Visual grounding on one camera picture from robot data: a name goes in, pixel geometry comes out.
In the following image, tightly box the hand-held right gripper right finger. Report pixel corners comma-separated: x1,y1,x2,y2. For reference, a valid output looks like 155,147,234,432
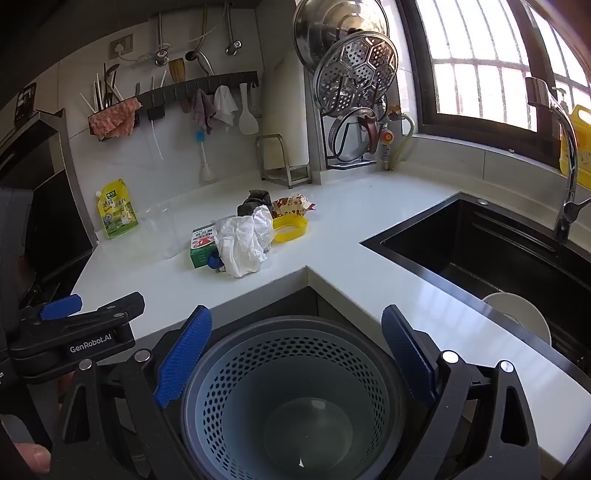
381,305,541,480

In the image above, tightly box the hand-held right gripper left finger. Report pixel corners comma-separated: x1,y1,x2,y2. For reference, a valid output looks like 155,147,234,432
51,305,214,480

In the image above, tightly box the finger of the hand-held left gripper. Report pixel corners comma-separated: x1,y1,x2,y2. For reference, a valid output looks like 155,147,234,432
18,294,84,333
8,292,146,384

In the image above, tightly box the grey perforated trash bin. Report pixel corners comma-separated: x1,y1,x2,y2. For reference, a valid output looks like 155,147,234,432
179,315,409,480

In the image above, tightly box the green and white carton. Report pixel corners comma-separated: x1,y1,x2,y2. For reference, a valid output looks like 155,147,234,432
189,223,219,270

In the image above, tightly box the white paper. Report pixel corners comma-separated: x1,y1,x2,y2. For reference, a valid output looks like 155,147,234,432
215,205,276,278

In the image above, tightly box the clear plastic cup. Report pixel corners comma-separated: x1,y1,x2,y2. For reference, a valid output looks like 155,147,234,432
139,200,178,261

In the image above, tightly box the person's left hand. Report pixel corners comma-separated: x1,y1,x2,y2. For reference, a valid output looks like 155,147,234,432
0,440,51,476

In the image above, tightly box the steel range hood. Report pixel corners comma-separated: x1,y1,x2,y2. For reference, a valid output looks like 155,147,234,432
0,110,100,301

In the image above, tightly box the yellow green seasoning pouch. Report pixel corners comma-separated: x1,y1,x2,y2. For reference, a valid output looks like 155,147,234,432
96,179,139,239

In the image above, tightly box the steel sink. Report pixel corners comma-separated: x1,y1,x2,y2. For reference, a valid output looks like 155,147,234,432
360,193,591,384

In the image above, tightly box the white plate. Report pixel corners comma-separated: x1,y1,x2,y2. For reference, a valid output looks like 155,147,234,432
482,292,552,347

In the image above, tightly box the pink dish cloth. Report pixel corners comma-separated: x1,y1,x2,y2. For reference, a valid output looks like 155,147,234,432
89,98,142,139

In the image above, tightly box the bundle of chopsticks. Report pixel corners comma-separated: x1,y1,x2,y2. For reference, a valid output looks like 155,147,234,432
79,65,123,114

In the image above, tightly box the yellow plastic bowl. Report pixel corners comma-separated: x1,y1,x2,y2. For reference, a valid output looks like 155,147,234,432
271,215,309,244

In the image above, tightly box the dark crumpled cloth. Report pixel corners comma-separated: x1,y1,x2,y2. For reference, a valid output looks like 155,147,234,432
236,189,273,217

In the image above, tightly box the blue white bottle brush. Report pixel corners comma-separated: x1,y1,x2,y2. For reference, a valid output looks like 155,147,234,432
194,130,215,183

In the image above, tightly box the brown snack wrapper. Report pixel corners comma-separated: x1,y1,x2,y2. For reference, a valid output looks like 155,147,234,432
271,194,318,219

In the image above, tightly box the black lid rack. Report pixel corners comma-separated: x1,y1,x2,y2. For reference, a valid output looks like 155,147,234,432
318,106,377,171

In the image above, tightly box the steel cutting board rack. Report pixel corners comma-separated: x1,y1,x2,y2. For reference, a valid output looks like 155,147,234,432
256,134,312,189

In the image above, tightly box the grey hanging cloth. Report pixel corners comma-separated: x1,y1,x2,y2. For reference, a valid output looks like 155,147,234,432
191,89,215,134

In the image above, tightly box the white rice paddle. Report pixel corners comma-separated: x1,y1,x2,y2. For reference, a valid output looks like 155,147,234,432
238,83,259,136

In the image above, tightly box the white hanging cloth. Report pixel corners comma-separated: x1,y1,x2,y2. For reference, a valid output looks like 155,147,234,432
212,85,239,126

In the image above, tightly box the steel kitchen faucet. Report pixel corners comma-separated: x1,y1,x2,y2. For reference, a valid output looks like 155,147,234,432
525,78,591,244

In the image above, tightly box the white cutting board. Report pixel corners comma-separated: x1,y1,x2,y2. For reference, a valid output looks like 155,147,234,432
263,51,309,167

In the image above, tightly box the yellow oil bottle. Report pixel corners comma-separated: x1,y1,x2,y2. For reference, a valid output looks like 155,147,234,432
560,105,591,188

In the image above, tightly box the barred window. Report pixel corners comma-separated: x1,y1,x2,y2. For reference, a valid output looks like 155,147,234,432
402,0,591,153

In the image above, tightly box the perforated steel steamer plate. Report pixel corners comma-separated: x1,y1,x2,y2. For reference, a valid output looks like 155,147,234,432
313,32,399,116

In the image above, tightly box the steel pot lid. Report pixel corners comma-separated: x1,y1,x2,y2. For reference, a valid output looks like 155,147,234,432
293,0,389,70

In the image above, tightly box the yellow gas hose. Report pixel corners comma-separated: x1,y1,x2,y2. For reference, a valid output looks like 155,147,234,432
381,113,416,171

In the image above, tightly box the white wall socket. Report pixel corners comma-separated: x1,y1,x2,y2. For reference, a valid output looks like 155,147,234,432
110,34,134,58

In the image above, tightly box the black wall hook rail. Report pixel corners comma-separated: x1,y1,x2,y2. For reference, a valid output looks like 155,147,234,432
134,71,259,121

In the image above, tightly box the steel flexible hose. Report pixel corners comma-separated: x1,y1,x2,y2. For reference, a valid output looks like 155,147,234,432
224,0,243,57
154,13,170,66

